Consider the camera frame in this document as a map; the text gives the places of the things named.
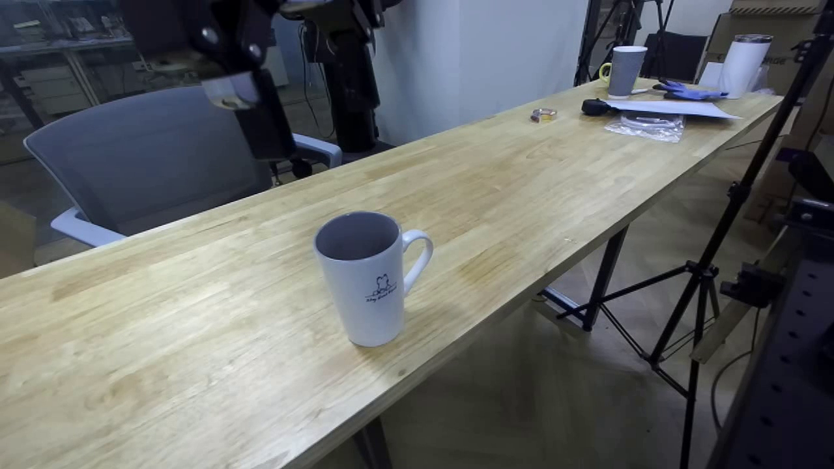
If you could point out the background office desk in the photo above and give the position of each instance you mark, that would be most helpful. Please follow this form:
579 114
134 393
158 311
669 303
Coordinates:
54 43

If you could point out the black perforated breadboard table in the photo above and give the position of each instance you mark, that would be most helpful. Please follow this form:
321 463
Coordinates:
790 390

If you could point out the white ceramic mug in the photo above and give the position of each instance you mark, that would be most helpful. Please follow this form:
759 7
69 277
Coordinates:
366 294

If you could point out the black chair back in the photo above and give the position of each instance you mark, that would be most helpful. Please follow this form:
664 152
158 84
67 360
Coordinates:
674 54

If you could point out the tan cardboard box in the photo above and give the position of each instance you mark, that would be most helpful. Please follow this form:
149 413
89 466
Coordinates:
783 24

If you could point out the small metallic item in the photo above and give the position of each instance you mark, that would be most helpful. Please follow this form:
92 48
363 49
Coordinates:
543 114

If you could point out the clear plastic bag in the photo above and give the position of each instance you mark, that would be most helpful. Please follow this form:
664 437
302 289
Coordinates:
648 127

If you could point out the black table leg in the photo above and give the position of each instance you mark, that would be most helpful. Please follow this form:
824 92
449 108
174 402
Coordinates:
604 277
375 443

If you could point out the black background stand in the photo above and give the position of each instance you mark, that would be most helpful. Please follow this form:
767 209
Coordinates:
596 33

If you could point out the black clamp with tan strip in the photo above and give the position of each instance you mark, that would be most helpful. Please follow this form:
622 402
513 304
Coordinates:
751 285

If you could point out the small black object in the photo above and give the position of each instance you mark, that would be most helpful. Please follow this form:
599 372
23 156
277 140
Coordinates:
594 108

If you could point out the grey mesh office chair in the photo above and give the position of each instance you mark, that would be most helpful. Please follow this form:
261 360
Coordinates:
148 156

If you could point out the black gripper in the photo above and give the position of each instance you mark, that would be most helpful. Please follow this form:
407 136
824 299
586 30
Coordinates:
228 30

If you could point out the white paper sheet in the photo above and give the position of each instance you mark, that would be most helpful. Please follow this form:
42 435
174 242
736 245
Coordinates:
669 108

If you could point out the blue cloth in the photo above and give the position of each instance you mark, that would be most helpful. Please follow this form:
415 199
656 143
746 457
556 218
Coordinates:
691 88

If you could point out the black camera tripod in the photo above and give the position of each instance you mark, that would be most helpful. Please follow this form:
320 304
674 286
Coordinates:
740 195

